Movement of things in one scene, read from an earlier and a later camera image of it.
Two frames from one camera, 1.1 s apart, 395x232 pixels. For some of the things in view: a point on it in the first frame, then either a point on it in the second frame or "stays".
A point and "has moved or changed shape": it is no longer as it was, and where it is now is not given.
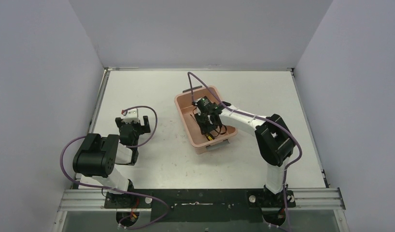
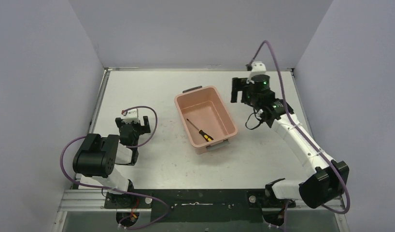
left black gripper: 132,125 stays
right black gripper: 200,116 → 239,84
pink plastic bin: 183,103 stays
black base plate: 202,205 stays
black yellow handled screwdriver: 209,137 has moved or changed shape
